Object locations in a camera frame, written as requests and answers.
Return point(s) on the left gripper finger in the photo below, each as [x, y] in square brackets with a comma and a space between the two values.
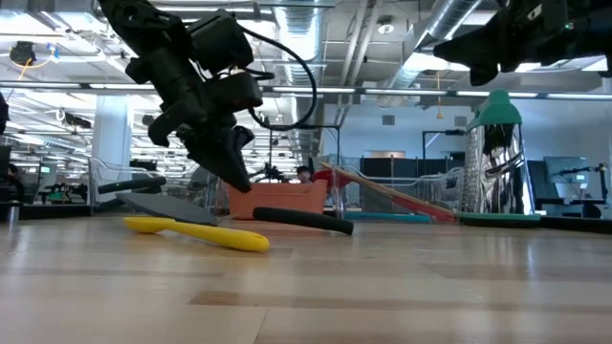
[245, 136]
[220, 162]

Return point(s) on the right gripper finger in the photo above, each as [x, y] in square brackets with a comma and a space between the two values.
[478, 48]
[484, 75]

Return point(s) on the yellow plastic spoon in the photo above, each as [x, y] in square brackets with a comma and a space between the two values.
[225, 236]

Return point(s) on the red spatula metal shaft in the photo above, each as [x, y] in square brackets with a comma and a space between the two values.
[330, 178]

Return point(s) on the wooden slotted spoon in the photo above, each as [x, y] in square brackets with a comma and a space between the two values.
[378, 188]

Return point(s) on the blue silicone spatula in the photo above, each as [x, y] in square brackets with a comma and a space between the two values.
[387, 217]

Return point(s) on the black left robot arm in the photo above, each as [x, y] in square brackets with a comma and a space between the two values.
[138, 24]

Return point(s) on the black background robot arm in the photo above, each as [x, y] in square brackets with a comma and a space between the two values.
[275, 173]

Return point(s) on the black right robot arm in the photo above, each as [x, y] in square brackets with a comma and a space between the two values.
[593, 33]

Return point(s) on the orange plastic bin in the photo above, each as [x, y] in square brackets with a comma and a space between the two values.
[277, 200]

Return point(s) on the person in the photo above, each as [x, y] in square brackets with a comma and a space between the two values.
[304, 174]

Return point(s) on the white column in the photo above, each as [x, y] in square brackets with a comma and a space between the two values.
[112, 124]

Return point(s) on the metal box grater teal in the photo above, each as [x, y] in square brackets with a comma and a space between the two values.
[497, 157]

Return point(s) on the round ceiling sensor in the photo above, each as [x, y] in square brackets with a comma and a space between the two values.
[386, 26]

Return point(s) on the black partition panel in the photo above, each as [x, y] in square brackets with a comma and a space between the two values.
[411, 167]

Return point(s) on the desk computer monitor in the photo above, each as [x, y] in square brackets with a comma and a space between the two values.
[566, 169]

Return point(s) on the clear plastic container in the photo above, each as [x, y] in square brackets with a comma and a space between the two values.
[95, 191]
[430, 191]

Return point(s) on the long ceiling light strip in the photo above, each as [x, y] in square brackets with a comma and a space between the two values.
[48, 85]

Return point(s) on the black ceiling device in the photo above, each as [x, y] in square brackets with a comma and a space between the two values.
[21, 53]

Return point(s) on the silver ventilation duct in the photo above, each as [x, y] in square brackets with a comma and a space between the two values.
[430, 33]
[299, 38]

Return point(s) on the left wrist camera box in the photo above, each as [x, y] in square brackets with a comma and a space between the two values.
[220, 40]

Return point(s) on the black frame rail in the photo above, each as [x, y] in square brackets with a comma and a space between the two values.
[52, 211]
[578, 223]

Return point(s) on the silver metal post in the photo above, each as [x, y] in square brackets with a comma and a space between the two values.
[13, 212]

